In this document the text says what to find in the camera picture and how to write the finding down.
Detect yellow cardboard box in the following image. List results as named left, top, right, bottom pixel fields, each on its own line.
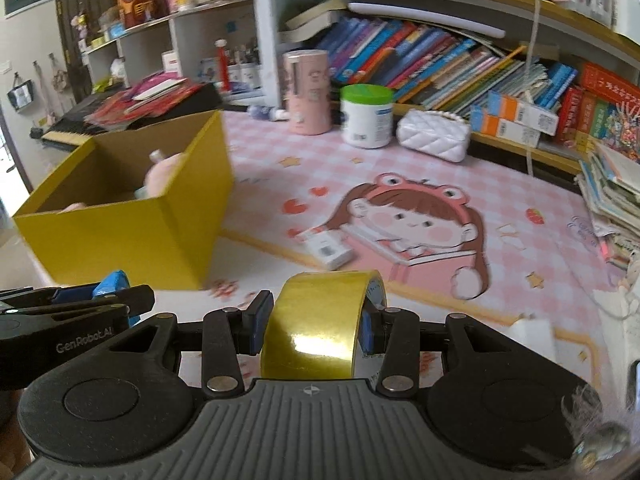
left=11, top=109, right=237, bottom=292

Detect gold tape roll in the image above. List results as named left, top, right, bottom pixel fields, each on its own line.
left=260, top=270, right=388, bottom=381

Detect white cubby shelf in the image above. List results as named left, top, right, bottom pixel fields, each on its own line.
left=80, top=0, right=261, bottom=106

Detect row of slanted books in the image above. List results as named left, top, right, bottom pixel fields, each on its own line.
left=315, top=15, right=581, bottom=116

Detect small white red box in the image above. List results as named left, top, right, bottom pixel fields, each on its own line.
left=300, top=227, right=357, bottom=270

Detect orange white box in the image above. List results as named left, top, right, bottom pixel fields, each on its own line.
left=470, top=110, right=541, bottom=150
left=487, top=90, right=560, bottom=136

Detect stack of flat books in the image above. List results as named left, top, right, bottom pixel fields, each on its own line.
left=285, top=0, right=348, bottom=43

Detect pile of red packets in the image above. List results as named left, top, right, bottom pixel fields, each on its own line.
left=85, top=72, right=206, bottom=128

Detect pink cylindrical container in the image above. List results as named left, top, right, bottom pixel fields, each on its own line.
left=283, top=50, right=332, bottom=136

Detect pink checked tablecloth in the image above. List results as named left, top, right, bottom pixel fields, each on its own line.
left=30, top=110, right=640, bottom=411

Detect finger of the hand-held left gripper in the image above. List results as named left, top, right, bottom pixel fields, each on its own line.
left=0, top=284, right=156, bottom=318

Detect white jar green lid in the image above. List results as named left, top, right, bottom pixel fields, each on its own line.
left=340, top=84, right=394, bottom=150

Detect white quilted pouch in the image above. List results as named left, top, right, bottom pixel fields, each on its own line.
left=396, top=109, right=472, bottom=163

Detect small white block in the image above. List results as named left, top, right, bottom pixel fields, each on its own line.
left=510, top=315, right=553, bottom=356

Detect red white stick toy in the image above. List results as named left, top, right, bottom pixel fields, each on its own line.
left=215, top=40, right=232, bottom=95

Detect pink pig plush toy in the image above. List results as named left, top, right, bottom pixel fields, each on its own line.
left=142, top=152, right=188, bottom=198

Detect white pen cups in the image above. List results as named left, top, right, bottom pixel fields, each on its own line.
left=200, top=42, right=261, bottom=93

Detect stack of paper booklets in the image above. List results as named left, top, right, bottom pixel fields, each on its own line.
left=575, top=142, right=640, bottom=271

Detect white rolled paper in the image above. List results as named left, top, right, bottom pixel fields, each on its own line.
left=347, top=2, right=506, bottom=38

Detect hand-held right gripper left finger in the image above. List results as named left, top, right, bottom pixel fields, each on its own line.
left=107, top=290, right=275, bottom=393

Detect white cable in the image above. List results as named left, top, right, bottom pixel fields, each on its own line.
left=525, top=0, right=546, bottom=176

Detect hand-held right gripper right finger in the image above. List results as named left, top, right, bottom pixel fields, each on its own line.
left=357, top=305, right=506, bottom=397

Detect small blue white figurine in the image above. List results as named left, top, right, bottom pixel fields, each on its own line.
left=247, top=105, right=291, bottom=123

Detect wooden bookshelf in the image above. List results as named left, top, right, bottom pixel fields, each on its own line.
left=250, top=0, right=640, bottom=181

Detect smartphone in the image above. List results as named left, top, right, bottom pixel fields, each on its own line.
left=627, top=360, right=640, bottom=411

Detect red boxed book set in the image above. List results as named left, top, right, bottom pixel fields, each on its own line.
left=555, top=62, right=640, bottom=146

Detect black electronic keyboard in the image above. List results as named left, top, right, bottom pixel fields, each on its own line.
left=30, top=82, right=223, bottom=151

